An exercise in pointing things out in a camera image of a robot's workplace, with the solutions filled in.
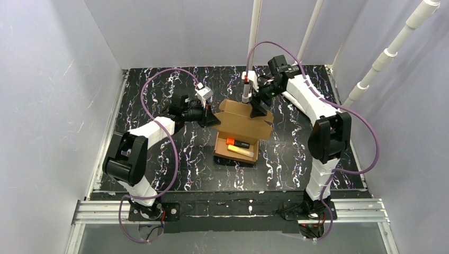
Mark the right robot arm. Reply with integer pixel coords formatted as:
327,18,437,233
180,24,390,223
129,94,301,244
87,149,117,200
241,55,352,217

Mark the brown cardboard box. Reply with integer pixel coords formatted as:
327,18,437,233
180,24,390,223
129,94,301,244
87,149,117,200
213,99,274,164

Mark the white PVC pipe frame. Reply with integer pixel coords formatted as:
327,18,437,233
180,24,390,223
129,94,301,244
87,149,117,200
241,0,441,107

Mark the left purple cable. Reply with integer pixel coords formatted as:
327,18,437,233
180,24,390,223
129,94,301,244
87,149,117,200
118,68,204,244

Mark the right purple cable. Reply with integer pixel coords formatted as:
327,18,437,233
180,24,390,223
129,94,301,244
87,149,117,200
246,41,381,242

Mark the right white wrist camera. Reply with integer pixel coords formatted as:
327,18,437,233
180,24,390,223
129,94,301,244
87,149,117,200
241,70,259,92

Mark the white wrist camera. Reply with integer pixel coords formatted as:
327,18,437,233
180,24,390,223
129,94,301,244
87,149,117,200
195,83,213,108
241,70,259,92

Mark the yellow highlighter marker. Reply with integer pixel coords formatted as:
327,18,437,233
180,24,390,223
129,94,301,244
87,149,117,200
227,144,254,158

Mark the aluminium rail frame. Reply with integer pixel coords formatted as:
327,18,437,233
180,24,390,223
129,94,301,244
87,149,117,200
67,66,391,253

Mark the purple cable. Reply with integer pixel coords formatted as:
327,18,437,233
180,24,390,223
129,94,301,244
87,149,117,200
118,68,204,244
246,41,381,242

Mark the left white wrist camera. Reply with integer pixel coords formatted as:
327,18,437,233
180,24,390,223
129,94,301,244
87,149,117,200
195,83,213,108

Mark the orange capped black marker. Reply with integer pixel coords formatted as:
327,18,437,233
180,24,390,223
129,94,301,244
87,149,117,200
226,138,250,149

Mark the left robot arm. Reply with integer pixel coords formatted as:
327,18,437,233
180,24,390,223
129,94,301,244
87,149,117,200
102,95,221,207

